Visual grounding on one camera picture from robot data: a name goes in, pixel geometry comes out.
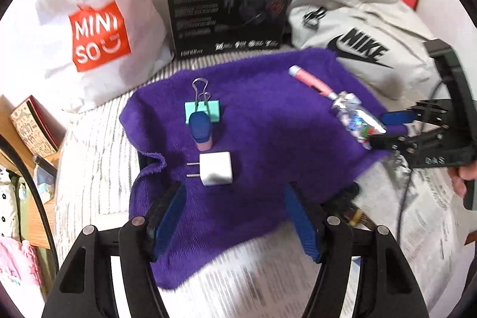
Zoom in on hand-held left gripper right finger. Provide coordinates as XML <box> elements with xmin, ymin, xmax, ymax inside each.
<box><xmin>284</xmin><ymin>184</ymin><xmax>433</xmax><ymax>318</ymax></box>

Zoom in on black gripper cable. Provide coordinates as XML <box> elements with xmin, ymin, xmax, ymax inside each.
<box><xmin>0</xmin><ymin>134</ymin><xmax>60</xmax><ymax>289</ymax></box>

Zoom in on shiny foil packet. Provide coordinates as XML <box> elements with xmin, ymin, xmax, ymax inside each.
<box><xmin>330</xmin><ymin>91</ymin><xmax>386</xmax><ymax>149</ymax></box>

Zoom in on wooden nightstand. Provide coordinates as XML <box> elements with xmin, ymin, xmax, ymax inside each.
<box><xmin>0</xmin><ymin>94</ymin><xmax>62</xmax><ymax>249</ymax></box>

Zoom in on blue and pink eraser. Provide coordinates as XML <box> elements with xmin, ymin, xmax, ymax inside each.
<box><xmin>188</xmin><ymin>112</ymin><xmax>214</xmax><ymax>151</ymax></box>

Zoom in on white charger plug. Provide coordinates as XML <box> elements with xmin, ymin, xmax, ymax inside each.
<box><xmin>186</xmin><ymin>151</ymin><xmax>234</xmax><ymax>187</ymax></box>

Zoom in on purple towel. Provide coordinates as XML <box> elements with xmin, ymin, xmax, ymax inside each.
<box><xmin>120</xmin><ymin>47</ymin><xmax>392</xmax><ymax>291</ymax></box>

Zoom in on pink pen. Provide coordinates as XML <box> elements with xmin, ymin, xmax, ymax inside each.
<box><xmin>289</xmin><ymin>65</ymin><xmax>336</xmax><ymax>99</ymax></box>

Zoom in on floral pillow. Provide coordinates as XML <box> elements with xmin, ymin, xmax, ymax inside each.
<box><xmin>0</xmin><ymin>165</ymin><xmax>23</xmax><ymax>240</ymax></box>

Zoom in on green cloth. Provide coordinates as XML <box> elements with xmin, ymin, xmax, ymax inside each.
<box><xmin>15</xmin><ymin>173</ymin><xmax>56</xmax><ymax>296</ymax></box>

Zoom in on black and gold pen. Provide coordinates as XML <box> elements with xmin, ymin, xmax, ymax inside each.
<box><xmin>328</xmin><ymin>187</ymin><xmax>377</xmax><ymax>231</ymax></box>

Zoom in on newspaper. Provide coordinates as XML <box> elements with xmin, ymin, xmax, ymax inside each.
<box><xmin>149</xmin><ymin>154</ymin><xmax>466</xmax><ymax>318</ymax></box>

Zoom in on grey sports bag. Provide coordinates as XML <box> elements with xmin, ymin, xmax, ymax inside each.
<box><xmin>289</xmin><ymin>0</ymin><xmax>448</xmax><ymax>100</ymax></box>

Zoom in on green binder clip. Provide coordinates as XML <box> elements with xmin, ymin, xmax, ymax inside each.
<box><xmin>185</xmin><ymin>78</ymin><xmax>221</xmax><ymax>125</ymax></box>

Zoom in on blue tissue pack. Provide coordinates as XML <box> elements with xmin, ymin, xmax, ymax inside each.
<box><xmin>33</xmin><ymin>167</ymin><xmax>56</xmax><ymax>199</ymax></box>

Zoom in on patterned notebook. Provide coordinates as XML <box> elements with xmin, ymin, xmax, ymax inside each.
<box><xmin>9</xmin><ymin>97</ymin><xmax>64</xmax><ymax>155</ymax></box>

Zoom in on person's right hand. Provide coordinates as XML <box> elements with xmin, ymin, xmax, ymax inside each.
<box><xmin>447</xmin><ymin>159</ymin><xmax>477</xmax><ymax>197</ymax></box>

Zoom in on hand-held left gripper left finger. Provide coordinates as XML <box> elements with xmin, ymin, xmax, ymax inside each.
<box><xmin>41</xmin><ymin>181</ymin><xmax>188</xmax><ymax>318</ymax></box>

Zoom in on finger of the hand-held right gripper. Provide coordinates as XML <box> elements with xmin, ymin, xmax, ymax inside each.
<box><xmin>380</xmin><ymin>100</ymin><xmax>448</xmax><ymax>127</ymax></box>
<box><xmin>369</xmin><ymin>128</ymin><xmax>446</xmax><ymax>157</ymax></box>

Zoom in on pink star quilt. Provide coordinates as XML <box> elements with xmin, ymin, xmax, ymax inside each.
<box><xmin>0</xmin><ymin>236</ymin><xmax>43</xmax><ymax>304</ymax></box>

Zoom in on small black bottle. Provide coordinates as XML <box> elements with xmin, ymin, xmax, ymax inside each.
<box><xmin>33</xmin><ymin>154</ymin><xmax>56</xmax><ymax>171</ymax></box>

